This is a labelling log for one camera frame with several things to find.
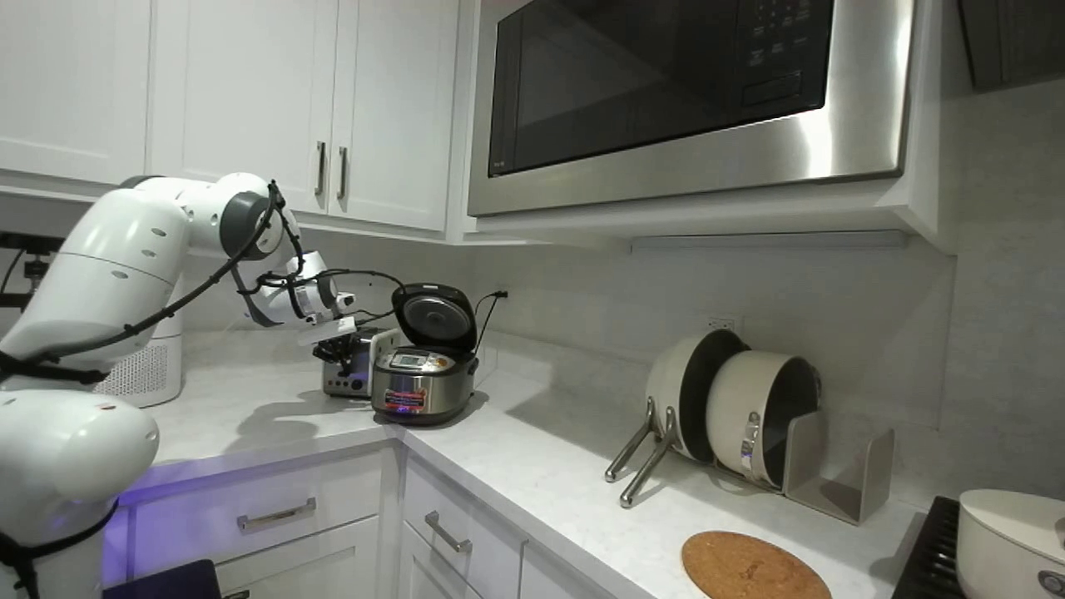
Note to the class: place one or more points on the stainless steel microwave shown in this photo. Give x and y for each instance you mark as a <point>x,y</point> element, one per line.
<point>609,101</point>

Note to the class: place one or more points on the left white drawer front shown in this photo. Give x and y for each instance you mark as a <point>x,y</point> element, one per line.
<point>308,522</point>

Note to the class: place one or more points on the black rice cooker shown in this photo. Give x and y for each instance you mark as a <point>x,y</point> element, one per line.
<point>432,372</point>

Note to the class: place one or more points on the right white drawer front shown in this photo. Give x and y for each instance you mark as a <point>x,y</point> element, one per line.
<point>449,543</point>

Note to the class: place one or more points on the white paper towel roll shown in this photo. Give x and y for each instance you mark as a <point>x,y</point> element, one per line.
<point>150,372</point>

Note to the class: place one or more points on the round cork trivet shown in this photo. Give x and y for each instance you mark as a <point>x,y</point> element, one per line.
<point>743,568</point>

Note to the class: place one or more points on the cream pot on rack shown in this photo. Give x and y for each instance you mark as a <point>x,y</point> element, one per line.
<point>749,408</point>

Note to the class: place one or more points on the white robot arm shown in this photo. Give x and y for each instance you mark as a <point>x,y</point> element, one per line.
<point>67,450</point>

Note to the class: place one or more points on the cream frying pan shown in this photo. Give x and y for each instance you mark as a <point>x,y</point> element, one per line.
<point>674,408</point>

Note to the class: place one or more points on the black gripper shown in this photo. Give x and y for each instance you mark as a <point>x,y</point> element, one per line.
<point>337,340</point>

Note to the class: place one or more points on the white upper cabinets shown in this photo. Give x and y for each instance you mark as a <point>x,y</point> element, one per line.
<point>348,103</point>

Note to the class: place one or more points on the grey metal pan rack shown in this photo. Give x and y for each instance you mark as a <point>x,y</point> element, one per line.
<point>838,467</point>

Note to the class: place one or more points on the white drawer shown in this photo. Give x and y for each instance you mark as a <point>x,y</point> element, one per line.
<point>449,543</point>
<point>308,522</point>

